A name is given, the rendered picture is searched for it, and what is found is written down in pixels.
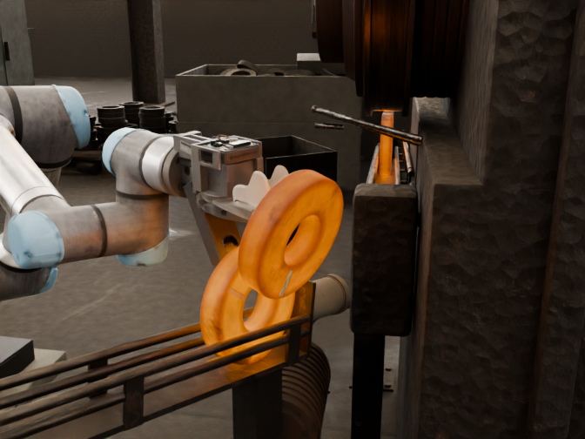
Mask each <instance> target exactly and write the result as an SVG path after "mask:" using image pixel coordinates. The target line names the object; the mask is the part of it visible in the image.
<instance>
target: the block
mask: <svg viewBox="0 0 585 439"><path fill-rule="evenodd" d="M418 206H419V200H418V193H417V190H416V187H415V186H411V185H395V184H371V183H361V184H359V185H357V186H356V188H355V191H354V195H353V222H352V253H351V285H350V295H351V297H350V316H349V327H350V329H351V331H352V332H353V333H355V334H373V335H386V336H399V337H405V336H408V335H409V333H410V332H411V326H412V312H413V308H415V295H414V267H415V252H416V237H417V227H420V213H418Z"/></svg>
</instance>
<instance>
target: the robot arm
mask: <svg viewBox="0 0 585 439"><path fill-rule="evenodd" d="M219 136H223V137H225V138H223V137H221V138H220V137H219ZM90 137H91V124H90V119H89V114H88V111H87V108H86V105H85V102H84V100H83V98H82V96H81V95H80V93H79V92H78V91H77V90H76V89H74V88H72V87H69V86H55V85H54V84H53V85H52V86H0V204H1V206H2V207H3V209H4V211H5V212H6V219H5V224H4V230H3V233H1V234H0V301H7V300H12V299H16V298H21V297H25V296H34V295H37V294H40V293H44V292H47V291H49V290H50V289H51V288H52V287H53V285H54V283H55V281H56V278H57V265H60V264H65V263H70V262H75V261H80V260H89V259H95V258H103V257H107V256H112V255H117V257H118V260H119V261H120V262H121V263H122V264H124V265H126V266H130V267H150V266H154V265H157V264H159V263H161V262H162V261H163V260H164V259H165V258H166V256H167V251H168V238H169V235H170V228H169V194H170V195H172V196H180V197H183V198H187V199H188V202H189V204H190V207H191V210H192V213H193V216H194V219H195V221H196V223H197V226H198V229H199V232H200V235H201V238H202V240H203V242H204V245H205V249H206V251H207V254H208V256H209V259H210V262H211V263H212V265H213V266H214V267H216V266H217V265H218V263H219V262H220V261H221V260H222V259H223V258H224V257H225V256H226V255H227V254H228V253H229V252H231V250H233V249H234V248H236V247H239V245H240V241H241V239H242V238H241V236H240V233H239V230H238V227H237V224H236V222H235V221H241V222H247V223H248V221H249V219H250V218H251V216H252V213H253V212H254V210H255V208H256V207H257V205H258V204H259V202H260V201H261V200H262V199H263V198H264V196H265V195H266V194H267V193H268V191H269V190H270V189H271V188H272V187H273V186H274V185H275V184H277V183H278V182H279V181H280V180H281V179H283V178H284V177H285V176H287V175H288V174H289V173H288V171H287V170H286V168H285V167H284V166H282V165H277V166H276V167H275V169H274V172H273V174H272V177H271V178H270V179H267V177H266V176H265V174H264V173H263V172H264V167H263V157H262V142H261V141H258V140H253V139H249V138H242V137H239V136H230V137H229V136H227V135H222V134H220V135H218V136H217V137H216V136H213V137H212V138H204V137H202V132H197V131H193V132H187V133H180V134H175V135H173V138H171V137H166V136H163V135H160V134H157V133H153V132H150V131H147V130H145V129H132V128H126V127H125V128H122V129H119V130H117V131H115V132H113V133H112V134H111V135H110V136H109V137H108V139H106V141H105V143H104V147H103V153H102V156H103V161H104V164H105V166H106V168H107V170H108V171H109V172H111V173H112V174H113V175H114V176H115V177H116V202H111V203H104V204H97V205H87V206H74V207H70V205H69V204H68V203H67V202H66V200H65V199H64V198H63V196H62V195H61V194H60V193H59V192H58V190H57V185H58V181H59V177H60V172H61V169H62V167H64V166H66V165H68V164H69V163H70V162H71V159H72V156H73V152H74V149H75V148H78V149H81V148H82V147H85V146H87V145H88V144H89V141H90Z"/></svg>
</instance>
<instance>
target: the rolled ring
mask: <svg viewBox="0 0 585 439"><path fill-rule="evenodd" d="M381 124H382V125H385V126H388V127H392V128H393V113H382V117H381ZM392 151H393V138H391V137H388V136H386V135H383V134H381V135H380V175H391V168H392Z"/></svg>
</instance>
